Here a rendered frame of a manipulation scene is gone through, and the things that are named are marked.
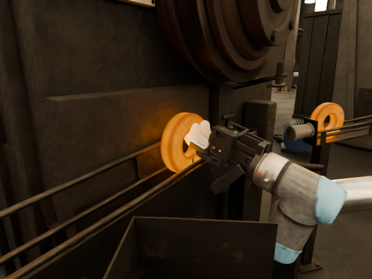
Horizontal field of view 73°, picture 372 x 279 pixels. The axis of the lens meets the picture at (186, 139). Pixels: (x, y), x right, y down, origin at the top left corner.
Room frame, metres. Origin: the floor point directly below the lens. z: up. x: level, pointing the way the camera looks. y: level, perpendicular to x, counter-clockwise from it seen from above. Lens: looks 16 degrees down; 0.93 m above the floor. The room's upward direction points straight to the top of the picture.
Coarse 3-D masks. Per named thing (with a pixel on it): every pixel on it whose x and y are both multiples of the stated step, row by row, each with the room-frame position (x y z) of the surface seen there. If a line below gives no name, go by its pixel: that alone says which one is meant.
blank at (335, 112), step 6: (330, 102) 1.03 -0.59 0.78; (318, 108) 1.01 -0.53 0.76; (324, 108) 1.00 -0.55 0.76; (330, 108) 1.01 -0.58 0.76; (336, 108) 1.02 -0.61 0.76; (342, 108) 1.03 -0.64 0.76; (312, 114) 1.02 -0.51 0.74; (318, 114) 0.99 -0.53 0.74; (324, 114) 1.00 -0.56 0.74; (330, 114) 1.02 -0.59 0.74; (336, 114) 1.02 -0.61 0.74; (342, 114) 1.03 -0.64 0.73; (318, 120) 0.99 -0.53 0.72; (330, 120) 1.05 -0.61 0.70; (336, 120) 1.03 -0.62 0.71; (342, 120) 1.03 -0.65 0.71; (318, 126) 0.99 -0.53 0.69; (330, 126) 1.03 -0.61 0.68; (336, 126) 1.03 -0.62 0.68; (330, 132) 1.02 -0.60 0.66; (330, 138) 1.02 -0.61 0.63
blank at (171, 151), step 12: (180, 120) 0.58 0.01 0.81; (192, 120) 0.61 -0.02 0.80; (168, 132) 0.56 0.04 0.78; (180, 132) 0.57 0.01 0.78; (168, 144) 0.55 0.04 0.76; (180, 144) 0.57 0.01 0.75; (168, 156) 0.55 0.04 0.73; (180, 156) 0.57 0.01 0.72; (192, 156) 0.60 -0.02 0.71; (168, 168) 0.57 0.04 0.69; (180, 168) 0.57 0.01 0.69
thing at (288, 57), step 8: (328, 0) 12.96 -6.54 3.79; (328, 8) 12.93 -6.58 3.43; (296, 16) 8.82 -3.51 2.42; (296, 24) 8.88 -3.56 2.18; (296, 32) 8.94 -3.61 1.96; (288, 40) 9.05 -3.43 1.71; (296, 40) 9.01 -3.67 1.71; (288, 48) 9.03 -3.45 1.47; (288, 56) 9.01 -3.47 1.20; (288, 64) 8.99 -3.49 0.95; (288, 72) 8.98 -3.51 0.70; (280, 80) 9.01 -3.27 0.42; (288, 80) 8.96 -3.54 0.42; (280, 88) 9.06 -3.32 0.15; (288, 88) 8.83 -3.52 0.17
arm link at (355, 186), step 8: (368, 176) 0.51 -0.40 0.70; (344, 184) 0.50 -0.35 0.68; (352, 184) 0.50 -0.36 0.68; (360, 184) 0.49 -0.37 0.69; (368, 184) 0.48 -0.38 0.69; (352, 192) 0.48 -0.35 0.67; (360, 192) 0.48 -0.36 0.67; (368, 192) 0.47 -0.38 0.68; (272, 200) 0.53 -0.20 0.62; (352, 200) 0.48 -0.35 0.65; (360, 200) 0.47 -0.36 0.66; (368, 200) 0.47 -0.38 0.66; (344, 208) 0.48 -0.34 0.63; (352, 208) 0.48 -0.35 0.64; (360, 208) 0.47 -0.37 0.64; (368, 208) 0.47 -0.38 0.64
